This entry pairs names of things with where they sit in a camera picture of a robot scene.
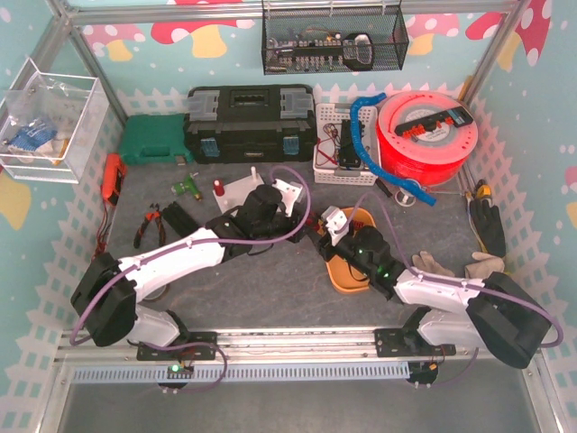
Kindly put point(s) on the white peg base plate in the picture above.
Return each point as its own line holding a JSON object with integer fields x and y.
{"x": 236, "y": 192}

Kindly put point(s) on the black work glove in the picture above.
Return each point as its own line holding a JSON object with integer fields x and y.
{"x": 487, "y": 225}

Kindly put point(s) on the black mesh wire basket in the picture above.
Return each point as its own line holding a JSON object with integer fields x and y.
{"x": 332, "y": 40}

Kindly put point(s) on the green tool case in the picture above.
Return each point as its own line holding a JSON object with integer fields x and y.
{"x": 154, "y": 139}

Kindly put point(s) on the white plastic basket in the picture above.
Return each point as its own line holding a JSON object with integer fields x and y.
{"x": 330, "y": 118}

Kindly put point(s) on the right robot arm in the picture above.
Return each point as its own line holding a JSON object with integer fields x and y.
{"x": 493, "y": 313}

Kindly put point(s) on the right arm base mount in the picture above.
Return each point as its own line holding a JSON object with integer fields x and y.
{"x": 404, "y": 342}

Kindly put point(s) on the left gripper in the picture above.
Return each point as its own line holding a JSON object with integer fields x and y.
{"x": 293, "y": 224}

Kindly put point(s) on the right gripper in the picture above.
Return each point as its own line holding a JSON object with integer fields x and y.
{"x": 326, "y": 242}

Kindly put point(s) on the black terminal strip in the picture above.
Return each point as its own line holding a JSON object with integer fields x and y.
{"x": 457, "y": 116}

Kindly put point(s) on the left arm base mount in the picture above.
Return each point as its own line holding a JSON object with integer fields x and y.
{"x": 197, "y": 345}

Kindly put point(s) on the red filament spool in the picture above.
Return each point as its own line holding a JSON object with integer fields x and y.
{"x": 430, "y": 159}

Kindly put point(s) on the brown tape roll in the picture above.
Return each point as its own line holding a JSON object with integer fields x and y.
{"x": 157, "y": 295}

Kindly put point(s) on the black toolbox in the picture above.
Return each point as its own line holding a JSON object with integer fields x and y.
{"x": 255, "y": 123}

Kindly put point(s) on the green hose nozzle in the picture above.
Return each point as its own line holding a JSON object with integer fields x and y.
{"x": 187, "y": 185}

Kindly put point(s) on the grey slotted cable duct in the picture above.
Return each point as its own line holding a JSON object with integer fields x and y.
{"x": 208, "y": 373}

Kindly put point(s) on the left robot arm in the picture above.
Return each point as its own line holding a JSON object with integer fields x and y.
{"x": 109, "y": 298}

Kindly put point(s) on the blue white glove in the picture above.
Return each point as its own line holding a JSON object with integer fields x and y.
{"x": 34, "y": 135}

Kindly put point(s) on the yellow black screwdriver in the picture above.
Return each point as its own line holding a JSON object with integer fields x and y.
{"x": 481, "y": 191}

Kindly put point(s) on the orange multimeter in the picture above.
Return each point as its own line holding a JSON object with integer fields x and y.
{"x": 113, "y": 179}

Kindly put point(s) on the beige work glove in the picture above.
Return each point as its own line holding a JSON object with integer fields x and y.
{"x": 426, "y": 262}
{"x": 483, "y": 265}

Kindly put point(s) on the black ribbed rail block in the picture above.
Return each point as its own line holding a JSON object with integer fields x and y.
{"x": 179, "y": 220}

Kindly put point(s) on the orange plastic tray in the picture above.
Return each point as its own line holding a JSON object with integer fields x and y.
{"x": 345, "y": 279}

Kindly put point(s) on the clear acrylic box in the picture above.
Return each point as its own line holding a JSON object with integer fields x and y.
{"x": 77, "y": 105}

